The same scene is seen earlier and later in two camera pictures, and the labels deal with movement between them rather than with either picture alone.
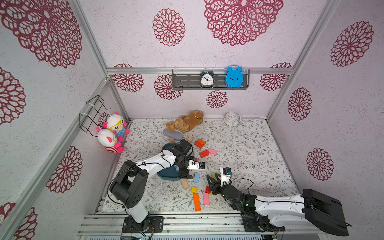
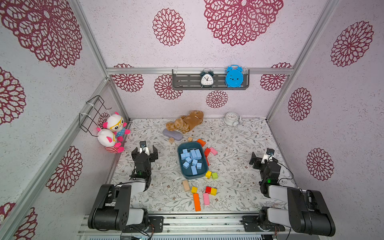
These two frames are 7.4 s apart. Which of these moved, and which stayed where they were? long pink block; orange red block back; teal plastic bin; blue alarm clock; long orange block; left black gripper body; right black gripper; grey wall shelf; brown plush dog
Moved: left black gripper body; right black gripper; teal plastic bin
Stayed: brown plush dog; blue alarm clock; grey wall shelf; long orange block; orange red block back; long pink block
